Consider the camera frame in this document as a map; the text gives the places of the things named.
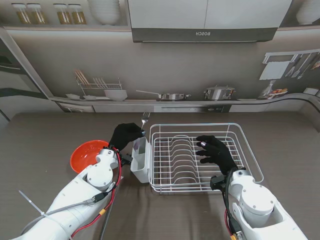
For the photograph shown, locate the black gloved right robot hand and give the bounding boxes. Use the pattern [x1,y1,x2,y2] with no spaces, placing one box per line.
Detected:
[196,134,239,175]

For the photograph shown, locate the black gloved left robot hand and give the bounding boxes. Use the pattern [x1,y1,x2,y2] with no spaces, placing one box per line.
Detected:
[108,122,147,152]

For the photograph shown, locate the metal fork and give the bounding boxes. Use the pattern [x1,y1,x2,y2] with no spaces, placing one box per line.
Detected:
[139,111,151,133]

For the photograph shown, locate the white plastic utensil holder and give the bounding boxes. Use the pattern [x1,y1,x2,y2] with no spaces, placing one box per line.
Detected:
[130,136,152,185]

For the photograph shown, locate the orange plastic bowl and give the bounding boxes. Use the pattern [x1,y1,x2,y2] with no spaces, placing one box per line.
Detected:
[70,139,110,175]

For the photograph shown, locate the printed kitchen backdrop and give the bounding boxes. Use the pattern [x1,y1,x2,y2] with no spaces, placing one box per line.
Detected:
[0,0,320,133]

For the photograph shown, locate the white zip tie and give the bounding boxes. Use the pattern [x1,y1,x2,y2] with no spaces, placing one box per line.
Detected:
[18,190,48,218]

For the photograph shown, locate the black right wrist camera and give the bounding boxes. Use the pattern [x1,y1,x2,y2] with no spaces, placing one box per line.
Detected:
[209,174,227,192]

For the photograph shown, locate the red black left arm cable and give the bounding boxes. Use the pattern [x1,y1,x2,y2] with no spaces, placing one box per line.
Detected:
[71,147,123,238]

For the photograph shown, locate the black red right arm cable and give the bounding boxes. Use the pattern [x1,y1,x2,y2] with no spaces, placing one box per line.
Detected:
[222,167,243,240]

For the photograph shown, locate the white wire dish rack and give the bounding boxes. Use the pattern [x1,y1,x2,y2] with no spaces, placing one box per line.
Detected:
[147,123,265,195]

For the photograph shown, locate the grey left arm cable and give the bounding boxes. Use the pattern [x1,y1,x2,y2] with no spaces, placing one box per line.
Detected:
[19,192,107,233]

